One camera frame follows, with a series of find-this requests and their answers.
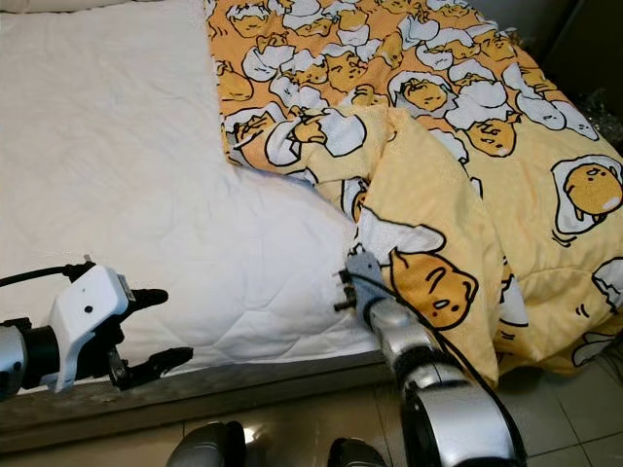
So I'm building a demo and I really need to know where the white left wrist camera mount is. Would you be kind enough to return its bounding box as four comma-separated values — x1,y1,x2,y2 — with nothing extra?
51,264,133,394

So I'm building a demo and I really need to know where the grey bed frame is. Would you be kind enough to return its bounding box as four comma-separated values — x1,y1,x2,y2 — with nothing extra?
0,353,405,454

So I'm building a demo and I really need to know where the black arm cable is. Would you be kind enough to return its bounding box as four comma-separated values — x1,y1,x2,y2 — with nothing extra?
355,275,502,390
0,259,94,289

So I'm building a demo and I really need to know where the yellow egg print blanket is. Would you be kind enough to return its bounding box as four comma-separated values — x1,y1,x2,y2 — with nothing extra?
204,0,623,386

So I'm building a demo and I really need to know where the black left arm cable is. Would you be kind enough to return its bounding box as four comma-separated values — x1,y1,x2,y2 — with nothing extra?
0,259,94,289

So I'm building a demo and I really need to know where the white quilted mattress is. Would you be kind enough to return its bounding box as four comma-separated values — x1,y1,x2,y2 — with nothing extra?
0,0,383,367

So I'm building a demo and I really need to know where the dark bedside cabinet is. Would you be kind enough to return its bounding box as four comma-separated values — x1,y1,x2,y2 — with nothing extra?
475,0,623,147

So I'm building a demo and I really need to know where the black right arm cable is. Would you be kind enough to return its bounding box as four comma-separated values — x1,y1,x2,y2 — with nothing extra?
355,275,502,390

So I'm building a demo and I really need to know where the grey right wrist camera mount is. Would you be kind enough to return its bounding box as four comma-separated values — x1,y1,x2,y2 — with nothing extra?
345,250,396,328

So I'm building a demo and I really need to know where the silver left robot leg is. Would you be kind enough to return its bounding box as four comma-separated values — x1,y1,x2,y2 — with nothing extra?
166,420,247,467

